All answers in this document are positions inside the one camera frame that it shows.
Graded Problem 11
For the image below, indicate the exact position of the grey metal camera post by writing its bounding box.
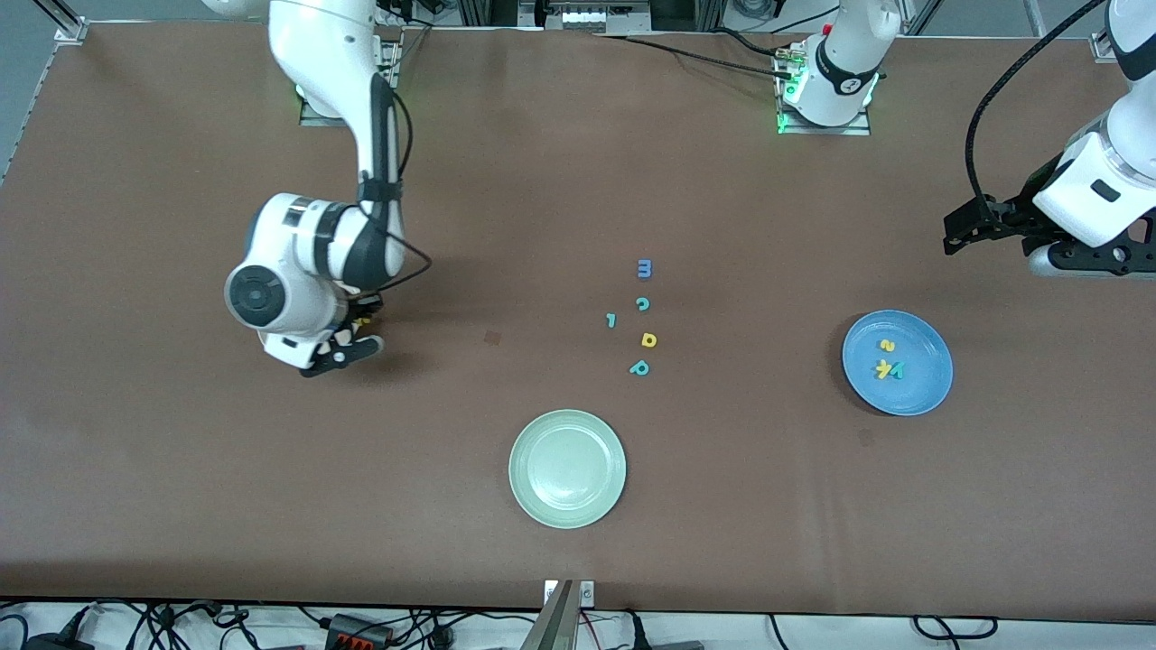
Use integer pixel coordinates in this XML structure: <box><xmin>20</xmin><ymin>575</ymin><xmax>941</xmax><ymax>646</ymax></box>
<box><xmin>522</xmin><ymin>580</ymin><xmax>579</xmax><ymax>650</ymax></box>

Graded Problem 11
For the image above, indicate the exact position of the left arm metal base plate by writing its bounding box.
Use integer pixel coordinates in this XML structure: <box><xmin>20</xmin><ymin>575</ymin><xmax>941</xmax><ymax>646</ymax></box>
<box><xmin>777</xmin><ymin>54</ymin><xmax>873</xmax><ymax>137</ymax></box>

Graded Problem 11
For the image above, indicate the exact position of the black ribbed table cable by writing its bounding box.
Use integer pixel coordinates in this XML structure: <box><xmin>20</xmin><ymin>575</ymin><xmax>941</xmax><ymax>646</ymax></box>
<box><xmin>592</xmin><ymin>32</ymin><xmax>797</xmax><ymax>80</ymax></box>

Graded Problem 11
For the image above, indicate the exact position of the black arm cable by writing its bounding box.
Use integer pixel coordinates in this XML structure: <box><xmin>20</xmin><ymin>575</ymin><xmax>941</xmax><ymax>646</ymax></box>
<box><xmin>965</xmin><ymin>0</ymin><xmax>1110</xmax><ymax>213</ymax></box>
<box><xmin>361</xmin><ymin>81</ymin><xmax>434</xmax><ymax>299</ymax></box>

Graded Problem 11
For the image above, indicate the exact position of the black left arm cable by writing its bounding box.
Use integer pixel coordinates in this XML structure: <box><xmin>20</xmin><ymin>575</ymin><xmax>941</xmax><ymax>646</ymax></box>
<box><xmin>965</xmin><ymin>0</ymin><xmax>1110</xmax><ymax>213</ymax></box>

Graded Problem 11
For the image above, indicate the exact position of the black red power strip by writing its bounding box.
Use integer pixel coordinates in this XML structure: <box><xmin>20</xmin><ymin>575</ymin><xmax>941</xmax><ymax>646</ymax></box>
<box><xmin>325</xmin><ymin>614</ymin><xmax>395</xmax><ymax>650</ymax></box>

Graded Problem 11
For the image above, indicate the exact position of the black looped floor cable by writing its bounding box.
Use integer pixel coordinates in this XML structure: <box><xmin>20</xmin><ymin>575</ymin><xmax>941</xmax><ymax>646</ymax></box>
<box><xmin>911</xmin><ymin>615</ymin><xmax>1000</xmax><ymax>641</ymax></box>

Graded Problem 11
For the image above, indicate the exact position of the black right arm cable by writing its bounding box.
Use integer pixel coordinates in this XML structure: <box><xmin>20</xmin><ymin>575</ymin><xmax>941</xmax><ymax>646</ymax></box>
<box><xmin>361</xmin><ymin>81</ymin><xmax>434</xmax><ymax>299</ymax></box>

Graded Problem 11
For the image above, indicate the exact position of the silver connector box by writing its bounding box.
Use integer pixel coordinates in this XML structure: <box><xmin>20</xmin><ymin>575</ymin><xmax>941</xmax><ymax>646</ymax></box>
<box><xmin>560</xmin><ymin>5</ymin><xmax>635</xmax><ymax>34</ymax></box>

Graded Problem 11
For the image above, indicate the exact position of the blue round plate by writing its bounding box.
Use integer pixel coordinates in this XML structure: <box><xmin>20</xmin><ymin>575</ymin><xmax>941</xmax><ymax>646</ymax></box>
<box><xmin>842</xmin><ymin>310</ymin><xmax>955</xmax><ymax>417</ymax></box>

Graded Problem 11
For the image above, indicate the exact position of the thin black table cable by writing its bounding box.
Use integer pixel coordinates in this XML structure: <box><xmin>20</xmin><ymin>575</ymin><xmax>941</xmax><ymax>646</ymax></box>
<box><xmin>709</xmin><ymin>27</ymin><xmax>796</xmax><ymax>60</ymax></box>

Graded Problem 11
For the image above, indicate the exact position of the pale green round plate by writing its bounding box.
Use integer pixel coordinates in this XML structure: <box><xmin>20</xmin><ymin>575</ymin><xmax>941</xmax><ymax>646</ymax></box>
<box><xmin>508</xmin><ymin>409</ymin><xmax>628</xmax><ymax>530</ymax></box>

